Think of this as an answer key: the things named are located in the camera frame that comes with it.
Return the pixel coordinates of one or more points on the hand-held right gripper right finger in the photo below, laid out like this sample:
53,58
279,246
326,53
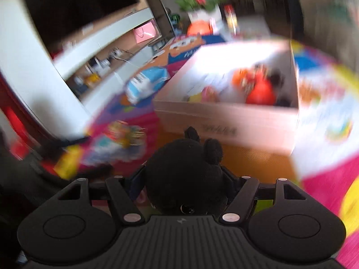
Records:
241,196

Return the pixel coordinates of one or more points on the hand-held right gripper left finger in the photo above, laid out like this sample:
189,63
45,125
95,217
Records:
123,199

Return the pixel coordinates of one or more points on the black plush toy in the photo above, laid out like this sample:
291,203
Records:
185,173

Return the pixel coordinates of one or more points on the pink cardboard box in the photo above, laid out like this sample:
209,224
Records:
224,123

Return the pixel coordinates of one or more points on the red monkey toy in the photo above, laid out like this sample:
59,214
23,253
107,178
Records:
260,92

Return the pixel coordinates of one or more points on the pink round toy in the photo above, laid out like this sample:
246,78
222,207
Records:
210,94

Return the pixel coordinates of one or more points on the orange horn toy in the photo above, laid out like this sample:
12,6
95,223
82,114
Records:
242,78

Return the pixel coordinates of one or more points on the colourful play mat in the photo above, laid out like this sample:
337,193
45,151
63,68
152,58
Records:
322,134

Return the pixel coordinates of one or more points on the blue wipes packet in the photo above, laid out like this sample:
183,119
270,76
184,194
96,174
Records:
145,84

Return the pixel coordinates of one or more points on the white TV cabinet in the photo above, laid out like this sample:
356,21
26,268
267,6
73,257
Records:
101,58

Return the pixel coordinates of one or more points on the pink paper bag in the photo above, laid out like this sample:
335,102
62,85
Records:
144,33

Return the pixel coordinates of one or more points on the orange bowl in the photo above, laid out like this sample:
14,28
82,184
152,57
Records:
199,28

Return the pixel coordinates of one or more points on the red-lidded candy jar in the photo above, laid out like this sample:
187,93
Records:
230,16

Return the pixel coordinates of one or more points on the watermelon ball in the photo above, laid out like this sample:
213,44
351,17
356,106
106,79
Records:
174,19

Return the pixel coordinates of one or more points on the black television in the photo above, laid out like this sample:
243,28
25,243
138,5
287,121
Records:
75,8

